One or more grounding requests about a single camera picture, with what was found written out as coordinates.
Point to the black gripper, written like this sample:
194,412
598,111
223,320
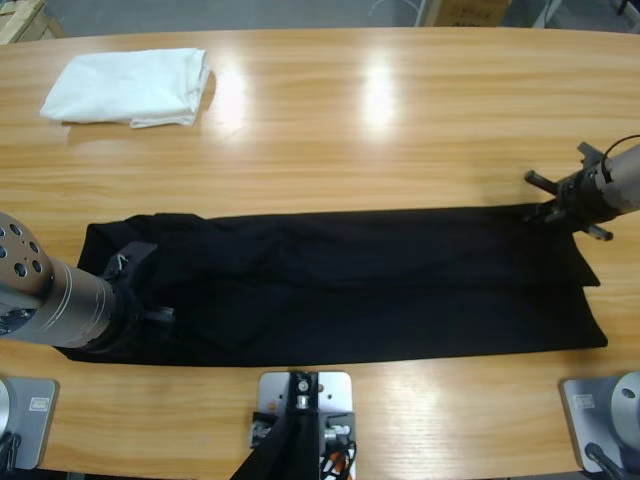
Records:
580,195
127,315

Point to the black polo shirt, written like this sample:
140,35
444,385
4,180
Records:
350,290

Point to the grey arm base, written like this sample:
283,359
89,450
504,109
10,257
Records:
595,415
30,415

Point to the grey metal leg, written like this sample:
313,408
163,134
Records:
545,12

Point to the brown cardboard box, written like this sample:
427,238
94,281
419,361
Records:
470,10

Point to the white folded garment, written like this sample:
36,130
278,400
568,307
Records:
125,85

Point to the wooden pallet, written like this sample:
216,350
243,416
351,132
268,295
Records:
25,17

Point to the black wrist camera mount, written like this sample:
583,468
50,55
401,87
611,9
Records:
135,250
590,152

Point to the dark camera post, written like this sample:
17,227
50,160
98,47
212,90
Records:
295,445

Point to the white mount block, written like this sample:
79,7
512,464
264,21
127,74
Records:
335,395

